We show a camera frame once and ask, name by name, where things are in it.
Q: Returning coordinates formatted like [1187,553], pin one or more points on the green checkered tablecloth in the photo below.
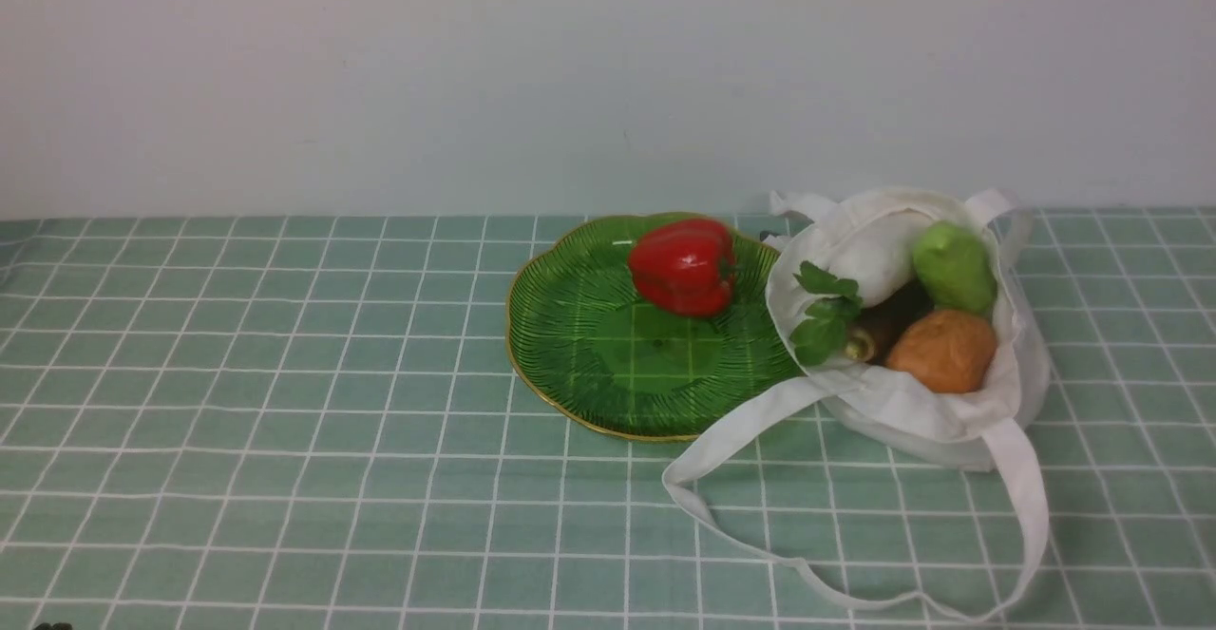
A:
[311,423]

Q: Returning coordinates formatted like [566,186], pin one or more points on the green pear-shaped vegetable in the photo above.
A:
[953,265]

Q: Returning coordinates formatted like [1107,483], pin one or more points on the dark carrot with green leaves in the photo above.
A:
[837,322]

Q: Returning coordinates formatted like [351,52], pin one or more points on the green glass plate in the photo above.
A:
[583,340]

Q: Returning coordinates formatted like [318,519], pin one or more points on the white cloth tote bag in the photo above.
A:
[978,431]

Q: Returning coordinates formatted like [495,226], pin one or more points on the white radish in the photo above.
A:
[878,258]

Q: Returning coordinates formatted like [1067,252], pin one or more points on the red bell pepper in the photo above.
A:
[685,267]

